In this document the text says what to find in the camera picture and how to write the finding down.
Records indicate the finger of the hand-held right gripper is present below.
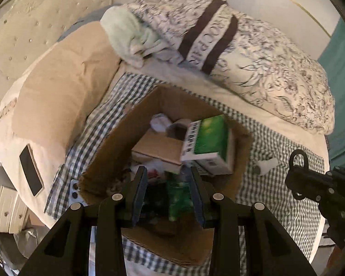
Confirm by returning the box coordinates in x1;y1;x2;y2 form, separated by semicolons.
285;167;334;202

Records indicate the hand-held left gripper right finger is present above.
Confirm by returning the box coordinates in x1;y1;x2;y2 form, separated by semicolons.
190;167;318;276

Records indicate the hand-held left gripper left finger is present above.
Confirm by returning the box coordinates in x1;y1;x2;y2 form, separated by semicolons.
17;166;148;276

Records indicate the green packet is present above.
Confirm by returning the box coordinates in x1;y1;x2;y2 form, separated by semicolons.
165;172;194;222

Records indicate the red white packet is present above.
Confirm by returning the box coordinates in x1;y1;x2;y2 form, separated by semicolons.
145;161;167;179

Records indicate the brown pink medicine box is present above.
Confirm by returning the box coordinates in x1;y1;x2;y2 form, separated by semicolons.
131;128;184;167

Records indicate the cardboard box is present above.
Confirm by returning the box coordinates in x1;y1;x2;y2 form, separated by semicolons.
78;84;255;268

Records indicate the green white medicine box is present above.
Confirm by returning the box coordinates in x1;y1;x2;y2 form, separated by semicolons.
180;115;236;176

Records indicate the white tissue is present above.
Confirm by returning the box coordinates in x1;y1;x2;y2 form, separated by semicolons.
149;113;173;134

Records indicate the small white tube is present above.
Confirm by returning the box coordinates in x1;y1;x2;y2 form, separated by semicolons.
253;157;278;176

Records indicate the green white checked cloth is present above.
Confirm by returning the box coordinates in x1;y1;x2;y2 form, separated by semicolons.
44;72;325;276

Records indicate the smartphone with pale case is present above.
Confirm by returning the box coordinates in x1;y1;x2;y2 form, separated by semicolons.
19;144;44;197

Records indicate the teal curtain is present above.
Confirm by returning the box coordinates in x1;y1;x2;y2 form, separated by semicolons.
316;17;345;170

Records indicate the floral cream duvet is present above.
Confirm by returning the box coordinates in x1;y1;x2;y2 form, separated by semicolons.
126;0;335;135

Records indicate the beige pillow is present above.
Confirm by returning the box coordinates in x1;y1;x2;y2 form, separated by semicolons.
13;21;124;147

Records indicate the white nightstand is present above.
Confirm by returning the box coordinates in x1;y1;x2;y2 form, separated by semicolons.
0;185;29;235

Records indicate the pale green towel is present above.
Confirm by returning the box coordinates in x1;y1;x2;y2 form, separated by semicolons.
100;6;169;67

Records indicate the blue grey pillow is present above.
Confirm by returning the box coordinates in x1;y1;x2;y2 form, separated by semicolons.
57;4;115;42

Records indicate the cream tufted headboard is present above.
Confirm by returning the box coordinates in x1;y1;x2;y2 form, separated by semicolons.
0;0;112;115

